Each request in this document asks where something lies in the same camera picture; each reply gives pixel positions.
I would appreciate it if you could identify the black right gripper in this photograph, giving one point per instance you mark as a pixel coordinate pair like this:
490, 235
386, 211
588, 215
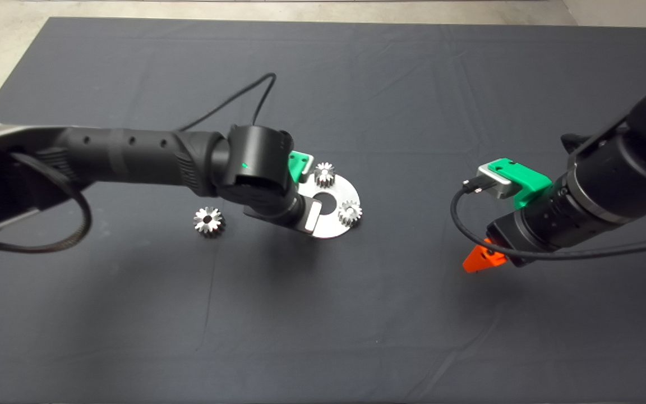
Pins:
519, 238

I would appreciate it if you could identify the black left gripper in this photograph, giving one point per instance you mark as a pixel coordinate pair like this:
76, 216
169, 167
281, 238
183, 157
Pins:
300, 216

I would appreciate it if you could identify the larger steel gear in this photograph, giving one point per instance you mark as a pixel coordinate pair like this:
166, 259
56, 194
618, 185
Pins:
208, 220

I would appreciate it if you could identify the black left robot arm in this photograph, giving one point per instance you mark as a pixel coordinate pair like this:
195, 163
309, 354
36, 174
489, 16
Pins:
143, 157

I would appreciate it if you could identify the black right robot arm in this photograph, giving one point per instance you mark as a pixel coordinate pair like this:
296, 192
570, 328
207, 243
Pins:
620, 174

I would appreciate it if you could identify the small bright steel gear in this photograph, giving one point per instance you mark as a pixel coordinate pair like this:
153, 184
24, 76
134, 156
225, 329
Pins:
350, 214
324, 174

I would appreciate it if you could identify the round metal plate with hole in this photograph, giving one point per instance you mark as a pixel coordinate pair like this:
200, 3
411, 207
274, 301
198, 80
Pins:
341, 193

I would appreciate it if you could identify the dark grey table cloth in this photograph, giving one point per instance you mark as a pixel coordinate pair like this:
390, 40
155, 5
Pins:
413, 336

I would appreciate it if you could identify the green left camera mount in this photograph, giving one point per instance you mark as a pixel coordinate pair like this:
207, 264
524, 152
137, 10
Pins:
299, 163

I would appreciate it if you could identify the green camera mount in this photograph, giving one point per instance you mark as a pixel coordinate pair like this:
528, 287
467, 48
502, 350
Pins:
527, 178
299, 163

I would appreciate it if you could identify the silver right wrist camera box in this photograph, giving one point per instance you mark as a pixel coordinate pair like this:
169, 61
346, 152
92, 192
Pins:
497, 180

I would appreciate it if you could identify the green right camera mount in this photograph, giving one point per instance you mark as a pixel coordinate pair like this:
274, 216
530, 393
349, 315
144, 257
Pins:
527, 178

